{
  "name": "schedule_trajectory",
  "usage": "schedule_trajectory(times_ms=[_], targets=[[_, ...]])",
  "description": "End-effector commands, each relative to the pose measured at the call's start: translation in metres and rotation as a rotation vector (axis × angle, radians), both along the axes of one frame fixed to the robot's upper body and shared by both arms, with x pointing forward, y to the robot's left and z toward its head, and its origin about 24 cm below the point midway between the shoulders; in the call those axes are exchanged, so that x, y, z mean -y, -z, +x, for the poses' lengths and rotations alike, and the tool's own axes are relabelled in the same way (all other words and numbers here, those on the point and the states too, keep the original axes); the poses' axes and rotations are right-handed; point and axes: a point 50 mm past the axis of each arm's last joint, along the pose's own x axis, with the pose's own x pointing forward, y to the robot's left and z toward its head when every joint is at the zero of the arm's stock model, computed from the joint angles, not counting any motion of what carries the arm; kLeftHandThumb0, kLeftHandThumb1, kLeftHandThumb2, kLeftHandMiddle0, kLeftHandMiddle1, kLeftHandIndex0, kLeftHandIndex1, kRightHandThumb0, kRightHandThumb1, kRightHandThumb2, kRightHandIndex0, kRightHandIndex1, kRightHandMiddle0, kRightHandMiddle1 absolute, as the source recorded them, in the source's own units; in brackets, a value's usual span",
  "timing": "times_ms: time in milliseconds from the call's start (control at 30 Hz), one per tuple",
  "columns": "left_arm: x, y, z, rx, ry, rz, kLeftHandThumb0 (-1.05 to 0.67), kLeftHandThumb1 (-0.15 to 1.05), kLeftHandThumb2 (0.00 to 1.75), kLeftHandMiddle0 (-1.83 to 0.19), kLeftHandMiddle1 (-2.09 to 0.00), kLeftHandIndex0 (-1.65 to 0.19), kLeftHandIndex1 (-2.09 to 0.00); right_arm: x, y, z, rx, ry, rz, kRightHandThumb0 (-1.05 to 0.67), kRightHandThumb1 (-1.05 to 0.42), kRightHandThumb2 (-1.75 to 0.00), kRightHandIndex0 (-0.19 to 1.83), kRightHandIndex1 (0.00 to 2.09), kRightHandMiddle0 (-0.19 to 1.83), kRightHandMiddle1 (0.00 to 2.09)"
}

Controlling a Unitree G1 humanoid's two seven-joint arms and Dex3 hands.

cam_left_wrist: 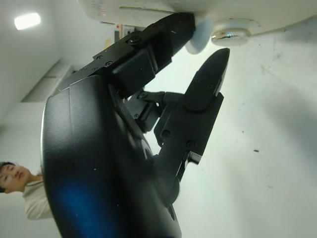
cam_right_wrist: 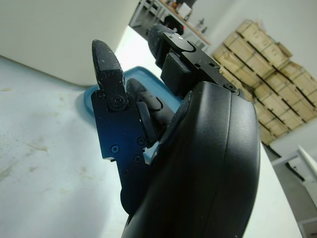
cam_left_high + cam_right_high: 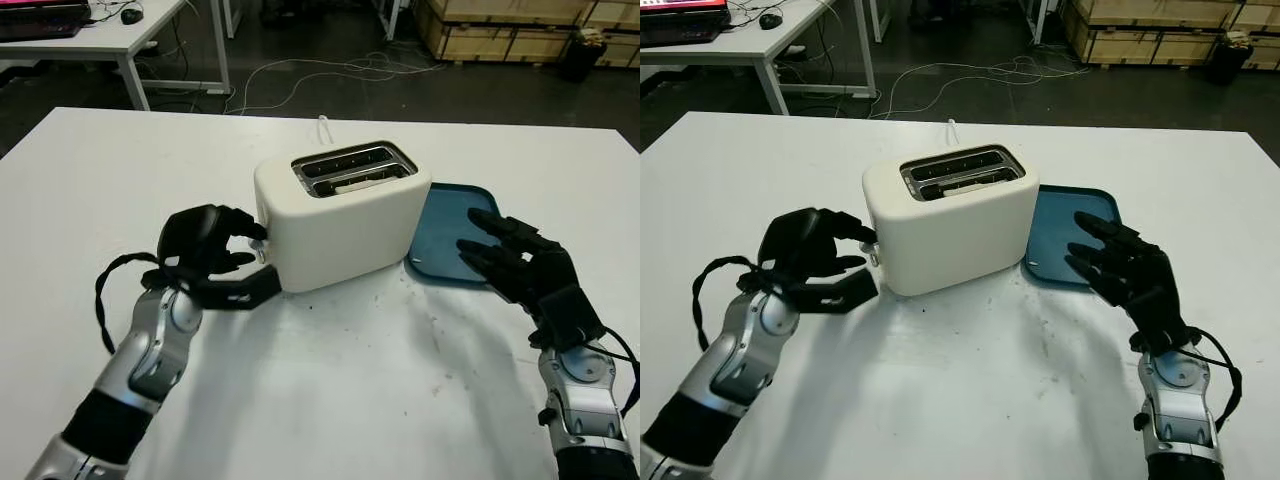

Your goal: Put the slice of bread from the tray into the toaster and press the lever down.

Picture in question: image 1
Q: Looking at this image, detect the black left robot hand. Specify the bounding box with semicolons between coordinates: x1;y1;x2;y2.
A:
40;12;231;238

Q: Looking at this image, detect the white toaster lever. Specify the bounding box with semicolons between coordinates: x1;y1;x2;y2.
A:
185;17;215;55

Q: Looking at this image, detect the cream white two-slot toaster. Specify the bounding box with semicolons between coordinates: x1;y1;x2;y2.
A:
76;0;317;38

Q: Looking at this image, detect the silver toaster knob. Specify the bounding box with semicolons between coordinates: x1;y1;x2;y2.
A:
210;18;261;47

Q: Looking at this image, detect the person in beige and black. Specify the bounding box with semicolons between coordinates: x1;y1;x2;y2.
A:
0;161;54;221

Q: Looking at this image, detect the ceiling light panel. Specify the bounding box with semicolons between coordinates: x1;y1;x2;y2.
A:
14;12;42;31

